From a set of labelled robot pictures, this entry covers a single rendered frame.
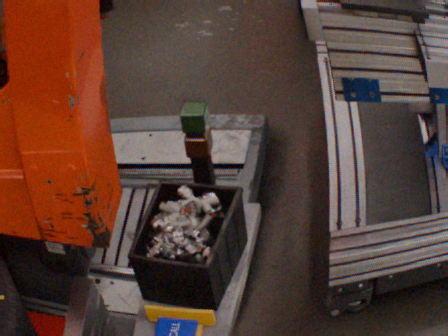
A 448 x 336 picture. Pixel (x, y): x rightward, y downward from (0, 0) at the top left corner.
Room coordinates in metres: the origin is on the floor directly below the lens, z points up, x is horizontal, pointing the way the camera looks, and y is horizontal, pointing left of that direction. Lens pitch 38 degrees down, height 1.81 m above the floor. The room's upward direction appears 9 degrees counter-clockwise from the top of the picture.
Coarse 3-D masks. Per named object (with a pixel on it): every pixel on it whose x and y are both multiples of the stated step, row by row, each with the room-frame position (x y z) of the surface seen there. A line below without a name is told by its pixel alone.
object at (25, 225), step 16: (0, 96) 1.67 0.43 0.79; (0, 112) 1.56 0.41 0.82; (0, 128) 1.56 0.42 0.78; (0, 144) 1.56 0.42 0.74; (16, 144) 1.55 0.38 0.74; (0, 160) 1.57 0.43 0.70; (16, 160) 1.55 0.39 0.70; (0, 176) 1.55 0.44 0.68; (16, 176) 1.54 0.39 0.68; (0, 192) 1.55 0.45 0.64; (16, 192) 1.54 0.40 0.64; (0, 208) 1.55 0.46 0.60; (16, 208) 1.54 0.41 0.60; (32, 208) 1.53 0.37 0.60; (0, 224) 1.55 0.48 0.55; (16, 224) 1.54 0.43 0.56; (32, 224) 1.53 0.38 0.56
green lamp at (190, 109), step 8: (184, 104) 1.67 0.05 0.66; (192, 104) 1.67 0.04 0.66; (200, 104) 1.66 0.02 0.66; (184, 112) 1.65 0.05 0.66; (192, 112) 1.65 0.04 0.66; (200, 112) 1.64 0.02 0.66; (208, 112) 1.67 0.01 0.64; (184, 120) 1.64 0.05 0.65; (192, 120) 1.64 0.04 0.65; (200, 120) 1.64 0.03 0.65; (208, 120) 1.66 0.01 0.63; (184, 128) 1.64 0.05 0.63; (192, 128) 1.64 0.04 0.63; (200, 128) 1.64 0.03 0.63
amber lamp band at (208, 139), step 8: (208, 128) 1.66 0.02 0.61; (184, 136) 1.65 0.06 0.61; (208, 136) 1.65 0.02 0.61; (184, 144) 1.64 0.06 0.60; (192, 144) 1.64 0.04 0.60; (200, 144) 1.64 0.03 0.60; (208, 144) 1.64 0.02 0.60; (192, 152) 1.64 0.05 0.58; (200, 152) 1.64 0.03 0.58; (208, 152) 1.64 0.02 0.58
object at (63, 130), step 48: (48, 0) 1.50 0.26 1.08; (96, 0) 1.62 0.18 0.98; (48, 48) 1.50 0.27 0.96; (96, 48) 1.61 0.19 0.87; (48, 96) 1.50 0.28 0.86; (96, 96) 1.58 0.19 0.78; (48, 144) 1.51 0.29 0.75; (96, 144) 1.55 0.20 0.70; (48, 192) 1.51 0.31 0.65; (96, 192) 1.50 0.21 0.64; (48, 240) 1.52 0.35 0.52; (96, 240) 1.49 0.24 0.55
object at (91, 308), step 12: (72, 288) 1.52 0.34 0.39; (84, 288) 1.52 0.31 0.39; (96, 288) 1.56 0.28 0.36; (72, 300) 1.48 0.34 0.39; (84, 300) 1.49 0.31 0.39; (96, 300) 1.53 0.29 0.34; (72, 312) 1.45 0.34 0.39; (84, 312) 1.45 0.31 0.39; (96, 312) 1.50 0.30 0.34; (108, 312) 1.56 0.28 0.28; (72, 324) 1.41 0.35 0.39; (84, 324) 1.41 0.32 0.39; (96, 324) 1.47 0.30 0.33
